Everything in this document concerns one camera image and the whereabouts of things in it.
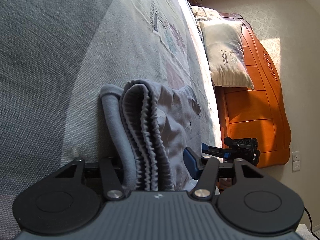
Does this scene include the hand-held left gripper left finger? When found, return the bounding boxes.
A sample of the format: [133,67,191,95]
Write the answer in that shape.
[54,156,125,201]

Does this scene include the small cream pillow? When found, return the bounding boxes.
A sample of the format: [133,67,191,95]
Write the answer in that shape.
[191,6,223,22]

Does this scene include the grey pants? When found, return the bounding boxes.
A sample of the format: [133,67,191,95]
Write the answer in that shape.
[100,79,220,193]

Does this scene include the large cream pillow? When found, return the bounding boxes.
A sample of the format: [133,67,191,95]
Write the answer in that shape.
[199,21,255,90]

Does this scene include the bed with patchwork sheet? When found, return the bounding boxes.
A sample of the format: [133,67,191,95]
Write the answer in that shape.
[0,0,223,230]

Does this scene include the wooden headboard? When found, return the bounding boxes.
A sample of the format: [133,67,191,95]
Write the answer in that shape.
[217,12,292,168]

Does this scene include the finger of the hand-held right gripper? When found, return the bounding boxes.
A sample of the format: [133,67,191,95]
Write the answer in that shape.
[201,142,227,158]

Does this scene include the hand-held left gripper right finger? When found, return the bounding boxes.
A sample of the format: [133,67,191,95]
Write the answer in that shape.
[183,148,265,201]

